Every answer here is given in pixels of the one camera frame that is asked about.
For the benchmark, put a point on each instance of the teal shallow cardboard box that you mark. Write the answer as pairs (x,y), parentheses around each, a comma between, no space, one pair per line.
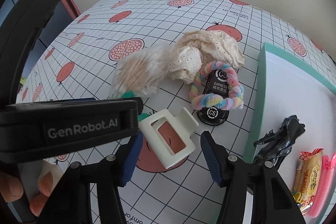
(294,98)

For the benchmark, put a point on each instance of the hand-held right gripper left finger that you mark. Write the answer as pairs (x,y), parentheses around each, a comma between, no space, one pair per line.
(131,158)

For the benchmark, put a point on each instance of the black toy figure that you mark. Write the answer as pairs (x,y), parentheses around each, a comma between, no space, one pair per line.
(288,132)

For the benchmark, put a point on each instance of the pink board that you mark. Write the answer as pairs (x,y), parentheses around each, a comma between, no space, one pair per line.
(73,2)

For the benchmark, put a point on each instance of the white hair claw clip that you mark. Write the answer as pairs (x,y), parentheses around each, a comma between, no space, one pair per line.
(155,132)

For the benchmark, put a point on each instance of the pastel fuzzy scrunchie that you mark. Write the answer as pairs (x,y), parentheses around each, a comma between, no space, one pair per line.
(210,100)

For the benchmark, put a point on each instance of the person's left hand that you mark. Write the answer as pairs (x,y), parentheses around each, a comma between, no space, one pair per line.
(10,187)

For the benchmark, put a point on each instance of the bag of toothpicks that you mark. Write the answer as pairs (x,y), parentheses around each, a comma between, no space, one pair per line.
(136,69)

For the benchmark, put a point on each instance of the cream lace cloth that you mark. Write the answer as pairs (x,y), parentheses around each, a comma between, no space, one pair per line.
(210,48)

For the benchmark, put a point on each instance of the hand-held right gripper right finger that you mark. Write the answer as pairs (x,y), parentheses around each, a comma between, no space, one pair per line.
(212,155)

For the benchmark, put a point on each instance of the dark panelled cabinet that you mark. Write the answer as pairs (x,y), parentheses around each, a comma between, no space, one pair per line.
(63,10)

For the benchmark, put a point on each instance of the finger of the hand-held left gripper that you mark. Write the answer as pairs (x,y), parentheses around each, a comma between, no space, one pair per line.
(140,108)

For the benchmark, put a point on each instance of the colourful block puzzle toy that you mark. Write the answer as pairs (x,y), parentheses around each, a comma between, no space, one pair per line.
(298,195)

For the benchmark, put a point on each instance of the black toy car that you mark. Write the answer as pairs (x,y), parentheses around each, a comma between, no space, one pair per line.
(214,87)

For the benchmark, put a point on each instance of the yellow cracker packet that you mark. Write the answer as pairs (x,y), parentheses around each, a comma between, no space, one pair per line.
(308,174)

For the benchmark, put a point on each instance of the pink hair roller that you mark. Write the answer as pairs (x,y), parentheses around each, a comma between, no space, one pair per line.
(326,182)

